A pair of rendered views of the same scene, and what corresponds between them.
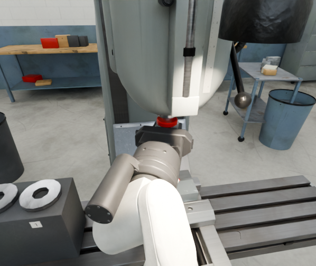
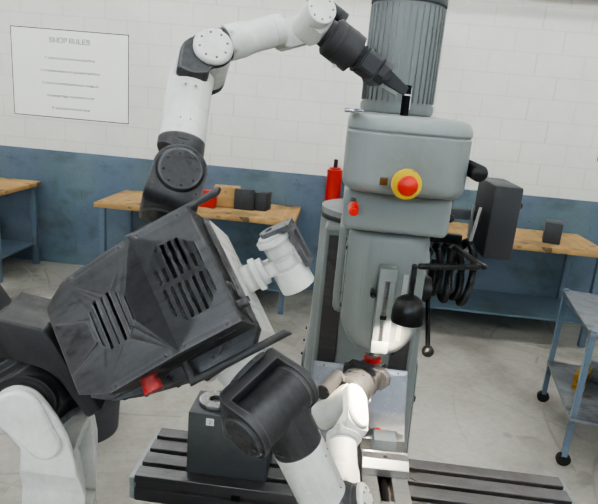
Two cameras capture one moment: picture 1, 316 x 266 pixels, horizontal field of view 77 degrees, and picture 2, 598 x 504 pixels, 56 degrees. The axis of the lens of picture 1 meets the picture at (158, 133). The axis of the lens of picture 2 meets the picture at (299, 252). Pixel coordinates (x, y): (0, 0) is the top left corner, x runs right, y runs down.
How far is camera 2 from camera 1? 1.07 m
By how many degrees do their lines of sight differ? 20
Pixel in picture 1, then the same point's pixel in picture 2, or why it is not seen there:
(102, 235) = (318, 411)
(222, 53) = not seen: hidden behind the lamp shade
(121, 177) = (334, 379)
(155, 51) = (366, 312)
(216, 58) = not seen: hidden behind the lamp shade
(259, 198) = (481, 484)
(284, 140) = not seen: outside the picture
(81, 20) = (265, 162)
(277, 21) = (405, 320)
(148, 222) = (346, 397)
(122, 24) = (350, 295)
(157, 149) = (358, 372)
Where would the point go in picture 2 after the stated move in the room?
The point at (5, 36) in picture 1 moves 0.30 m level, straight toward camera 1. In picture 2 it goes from (125, 173) to (127, 178)
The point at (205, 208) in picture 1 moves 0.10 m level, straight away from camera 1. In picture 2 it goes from (401, 459) to (415, 442)
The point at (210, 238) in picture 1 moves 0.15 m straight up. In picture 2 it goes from (399, 487) to (407, 436)
